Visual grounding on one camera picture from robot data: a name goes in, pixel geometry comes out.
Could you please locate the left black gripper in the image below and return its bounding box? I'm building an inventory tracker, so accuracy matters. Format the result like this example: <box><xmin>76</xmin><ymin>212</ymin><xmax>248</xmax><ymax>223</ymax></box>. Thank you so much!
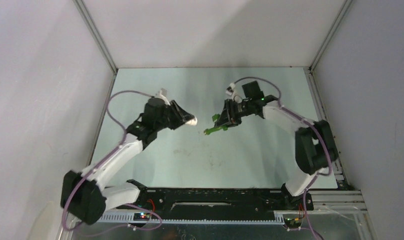
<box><xmin>155</xmin><ymin>100</ymin><xmax>194</xmax><ymax>132</ymax></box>

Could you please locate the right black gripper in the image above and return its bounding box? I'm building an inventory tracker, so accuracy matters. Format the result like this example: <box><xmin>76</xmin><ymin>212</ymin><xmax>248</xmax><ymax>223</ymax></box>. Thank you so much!
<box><xmin>215</xmin><ymin>98</ymin><xmax>252</xmax><ymax>130</ymax></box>

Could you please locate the white elbow fitting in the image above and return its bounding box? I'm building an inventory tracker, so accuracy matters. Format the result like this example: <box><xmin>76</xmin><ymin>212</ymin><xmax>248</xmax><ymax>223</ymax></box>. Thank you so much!
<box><xmin>185</xmin><ymin>117</ymin><xmax>198</xmax><ymax>126</ymax></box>

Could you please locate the green plastic faucet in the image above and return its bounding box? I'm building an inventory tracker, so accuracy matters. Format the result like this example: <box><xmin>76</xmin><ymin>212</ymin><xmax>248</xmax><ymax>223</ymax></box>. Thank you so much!
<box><xmin>203</xmin><ymin>114</ymin><xmax>228</xmax><ymax>136</ymax></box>

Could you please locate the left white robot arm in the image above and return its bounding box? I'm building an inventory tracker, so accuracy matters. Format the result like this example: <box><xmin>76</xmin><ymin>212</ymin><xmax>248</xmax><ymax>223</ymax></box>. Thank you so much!
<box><xmin>61</xmin><ymin>97</ymin><xmax>197</xmax><ymax>225</ymax></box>

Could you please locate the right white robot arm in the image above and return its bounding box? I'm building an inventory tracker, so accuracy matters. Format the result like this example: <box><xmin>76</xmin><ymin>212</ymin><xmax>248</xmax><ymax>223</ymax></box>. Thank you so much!
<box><xmin>204</xmin><ymin>77</ymin><xmax>338</xmax><ymax>209</ymax></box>

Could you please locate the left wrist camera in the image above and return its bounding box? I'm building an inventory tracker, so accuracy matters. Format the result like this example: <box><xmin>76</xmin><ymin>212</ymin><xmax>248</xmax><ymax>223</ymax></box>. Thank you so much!
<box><xmin>155</xmin><ymin>88</ymin><xmax>168</xmax><ymax>101</ymax></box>

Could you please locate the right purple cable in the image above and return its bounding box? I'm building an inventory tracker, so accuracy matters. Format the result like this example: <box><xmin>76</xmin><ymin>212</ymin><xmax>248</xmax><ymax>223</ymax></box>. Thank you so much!
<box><xmin>233</xmin><ymin>76</ymin><xmax>333</xmax><ymax>239</ymax></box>

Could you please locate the purple cable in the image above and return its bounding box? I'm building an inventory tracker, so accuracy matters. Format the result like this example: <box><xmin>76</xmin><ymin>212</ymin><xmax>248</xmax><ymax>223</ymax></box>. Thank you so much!
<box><xmin>233</xmin><ymin>76</ymin><xmax>333</xmax><ymax>239</ymax></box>
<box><xmin>62</xmin><ymin>90</ymin><xmax>163</xmax><ymax>238</ymax></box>

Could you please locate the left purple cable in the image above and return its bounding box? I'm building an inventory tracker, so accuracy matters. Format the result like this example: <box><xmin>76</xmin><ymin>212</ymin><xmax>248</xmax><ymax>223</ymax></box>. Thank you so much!
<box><xmin>62</xmin><ymin>90</ymin><xmax>163</xmax><ymax>238</ymax></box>

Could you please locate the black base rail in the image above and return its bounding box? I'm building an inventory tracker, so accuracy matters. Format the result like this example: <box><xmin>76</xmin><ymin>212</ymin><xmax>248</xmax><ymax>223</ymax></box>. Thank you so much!
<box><xmin>128</xmin><ymin>179</ymin><xmax>314</xmax><ymax>223</ymax></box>

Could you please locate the grey cable duct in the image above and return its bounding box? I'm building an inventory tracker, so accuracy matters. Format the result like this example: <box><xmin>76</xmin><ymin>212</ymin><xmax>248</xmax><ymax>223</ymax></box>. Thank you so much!
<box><xmin>99</xmin><ymin>211</ymin><xmax>285</xmax><ymax>227</ymax></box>

